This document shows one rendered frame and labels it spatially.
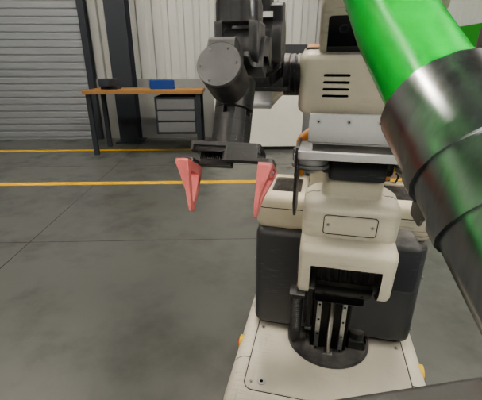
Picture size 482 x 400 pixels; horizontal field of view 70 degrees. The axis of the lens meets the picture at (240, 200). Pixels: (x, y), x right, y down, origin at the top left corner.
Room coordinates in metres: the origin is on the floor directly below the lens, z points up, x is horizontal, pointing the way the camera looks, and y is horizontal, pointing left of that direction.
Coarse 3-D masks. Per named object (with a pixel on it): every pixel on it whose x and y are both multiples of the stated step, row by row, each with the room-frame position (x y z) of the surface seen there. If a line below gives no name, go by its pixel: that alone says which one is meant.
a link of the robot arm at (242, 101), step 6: (252, 78) 0.53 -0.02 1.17; (252, 84) 0.53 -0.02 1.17; (252, 90) 0.53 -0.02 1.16; (246, 96) 0.52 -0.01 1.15; (252, 96) 0.53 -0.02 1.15; (216, 102) 0.52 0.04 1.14; (234, 102) 0.51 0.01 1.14; (240, 102) 0.51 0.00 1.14; (246, 102) 0.51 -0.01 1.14; (252, 102) 0.52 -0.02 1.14; (228, 108) 0.51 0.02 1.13; (246, 108) 0.51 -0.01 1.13; (252, 108) 0.52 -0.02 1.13
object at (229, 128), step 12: (216, 108) 0.52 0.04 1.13; (240, 108) 0.50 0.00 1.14; (216, 120) 0.51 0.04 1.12; (228, 120) 0.49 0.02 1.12; (240, 120) 0.50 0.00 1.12; (216, 132) 0.50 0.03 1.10; (228, 132) 0.49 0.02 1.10; (240, 132) 0.49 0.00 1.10; (192, 144) 0.48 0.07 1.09; (204, 144) 0.48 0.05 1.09; (216, 144) 0.48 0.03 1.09; (228, 144) 0.47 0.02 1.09; (240, 144) 0.47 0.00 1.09; (252, 144) 0.47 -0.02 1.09; (264, 156) 0.51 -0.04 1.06
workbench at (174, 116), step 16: (112, 80) 5.01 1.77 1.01; (160, 80) 5.09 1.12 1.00; (160, 96) 4.98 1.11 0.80; (176, 96) 4.98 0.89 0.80; (192, 96) 4.98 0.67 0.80; (160, 112) 4.84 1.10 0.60; (176, 112) 4.84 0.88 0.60; (192, 112) 4.85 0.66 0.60; (160, 128) 4.84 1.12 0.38; (176, 128) 4.84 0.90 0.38; (192, 128) 4.85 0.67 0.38; (96, 144) 4.82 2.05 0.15; (112, 144) 5.45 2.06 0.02
